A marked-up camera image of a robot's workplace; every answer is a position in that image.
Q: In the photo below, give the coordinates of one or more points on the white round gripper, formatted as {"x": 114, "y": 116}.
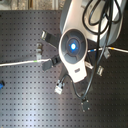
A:
{"x": 72, "y": 51}

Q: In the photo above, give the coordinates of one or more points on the black connector plug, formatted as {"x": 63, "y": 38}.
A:
{"x": 85, "y": 104}

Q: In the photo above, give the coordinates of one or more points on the grey connector plug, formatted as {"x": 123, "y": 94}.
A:
{"x": 59, "y": 87}

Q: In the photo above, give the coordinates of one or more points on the grey clip right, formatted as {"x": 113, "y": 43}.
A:
{"x": 100, "y": 70}

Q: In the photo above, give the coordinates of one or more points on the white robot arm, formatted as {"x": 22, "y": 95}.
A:
{"x": 83, "y": 20}

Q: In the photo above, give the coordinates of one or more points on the clear cable clip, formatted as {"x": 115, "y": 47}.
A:
{"x": 39, "y": 51}

